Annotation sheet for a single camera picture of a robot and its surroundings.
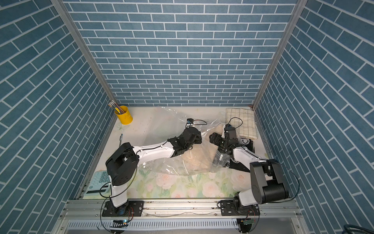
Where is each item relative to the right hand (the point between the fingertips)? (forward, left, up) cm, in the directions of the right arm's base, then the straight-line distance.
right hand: (215, 138), depth 93 cm
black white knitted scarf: (-15, -11, -5) cm, 19 cm away
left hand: (-2, +8, +6) cm, 10 cm away
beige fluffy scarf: (-12, +9, -4) cm, 16 cm away
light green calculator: (-32, +64, -6) cm, 72 cm away
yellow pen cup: (+12, +65, 0) cm, 66 cm away
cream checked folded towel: (+20, -21, -3) cm, 29 cm away
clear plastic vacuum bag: (+16, +33, -6) cm, 38 cm away
